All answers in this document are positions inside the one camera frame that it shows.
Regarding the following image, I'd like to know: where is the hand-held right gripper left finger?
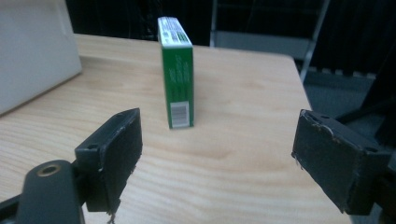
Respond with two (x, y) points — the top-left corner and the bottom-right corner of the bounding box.
(74, 107), (144, 217)

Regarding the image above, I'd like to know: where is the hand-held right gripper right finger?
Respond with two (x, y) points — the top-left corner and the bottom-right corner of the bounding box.
(291, 108), (392, 217)

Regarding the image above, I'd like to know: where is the black tripod stand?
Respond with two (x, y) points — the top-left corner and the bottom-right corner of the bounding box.
(335, 41), (396, 148)

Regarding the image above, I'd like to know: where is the white plastic storage bin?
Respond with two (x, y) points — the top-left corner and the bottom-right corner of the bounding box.
(0, 0), (83, 117)

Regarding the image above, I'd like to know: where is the white table frame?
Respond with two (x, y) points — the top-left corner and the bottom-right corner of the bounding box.
(209, 0), (332, 84)

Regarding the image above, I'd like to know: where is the green and white carton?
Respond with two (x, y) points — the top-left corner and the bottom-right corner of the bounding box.
(157, 16), (195, 130)

